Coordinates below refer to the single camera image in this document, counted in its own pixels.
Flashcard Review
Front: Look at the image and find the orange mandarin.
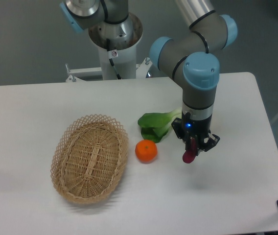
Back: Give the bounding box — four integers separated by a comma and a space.
135, 140, 158, 163

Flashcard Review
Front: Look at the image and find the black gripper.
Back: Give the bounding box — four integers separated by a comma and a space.
172, 111, 220, 156

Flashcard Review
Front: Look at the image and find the green bok choy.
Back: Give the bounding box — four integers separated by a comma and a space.
137, 107, 182, 143

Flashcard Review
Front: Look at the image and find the black cable on pedestal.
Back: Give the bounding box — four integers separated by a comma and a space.
106, 39, 122, 80

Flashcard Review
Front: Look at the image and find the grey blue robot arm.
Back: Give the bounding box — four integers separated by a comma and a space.
60, 0, 237, 163

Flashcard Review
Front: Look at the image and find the purple sweet potato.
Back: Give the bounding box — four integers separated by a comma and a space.
183, 138, 197, 164

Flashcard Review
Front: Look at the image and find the woven wicker basket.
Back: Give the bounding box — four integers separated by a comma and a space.
50, 115, 129, 205

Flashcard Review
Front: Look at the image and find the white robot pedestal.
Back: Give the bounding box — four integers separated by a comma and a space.
66, 13, 153, 82

